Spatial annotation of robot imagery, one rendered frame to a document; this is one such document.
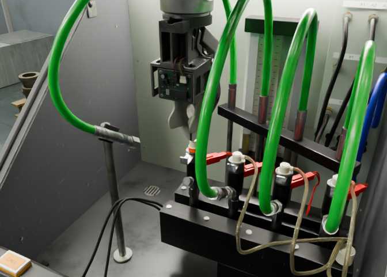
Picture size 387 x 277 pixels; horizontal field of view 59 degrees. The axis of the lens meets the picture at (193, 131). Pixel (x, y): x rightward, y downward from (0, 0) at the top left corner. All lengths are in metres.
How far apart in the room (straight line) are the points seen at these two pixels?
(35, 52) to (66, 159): 3.93
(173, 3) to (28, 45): 4.21
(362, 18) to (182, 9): 0.40
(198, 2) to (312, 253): 0.43
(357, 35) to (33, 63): 4.24
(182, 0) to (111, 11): 0.42
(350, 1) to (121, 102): 0.58
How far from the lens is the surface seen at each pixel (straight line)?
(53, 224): 0.86
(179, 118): 0.57
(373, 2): 0.76
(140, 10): 0.92
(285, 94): 0.40
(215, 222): 0.65
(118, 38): 0.90
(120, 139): 0.60
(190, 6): 0.48
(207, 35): 0.54
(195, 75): 0.48
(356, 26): 0.77
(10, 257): 0.68
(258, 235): 0.63
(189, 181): 0.62
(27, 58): 4.66
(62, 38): 0.52
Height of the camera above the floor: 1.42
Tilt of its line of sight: 28 degrees down
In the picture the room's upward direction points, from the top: straight up
